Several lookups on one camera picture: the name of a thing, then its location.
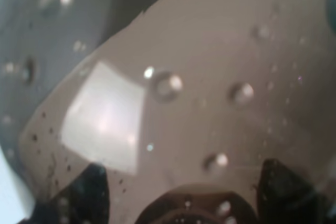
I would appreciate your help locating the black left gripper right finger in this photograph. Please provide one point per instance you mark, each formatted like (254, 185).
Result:
(284, 196)

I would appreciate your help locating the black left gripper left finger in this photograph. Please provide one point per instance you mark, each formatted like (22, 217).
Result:
(85, 200)

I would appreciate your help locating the clear brown plastic bottle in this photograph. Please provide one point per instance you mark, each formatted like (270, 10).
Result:
(180, 101)

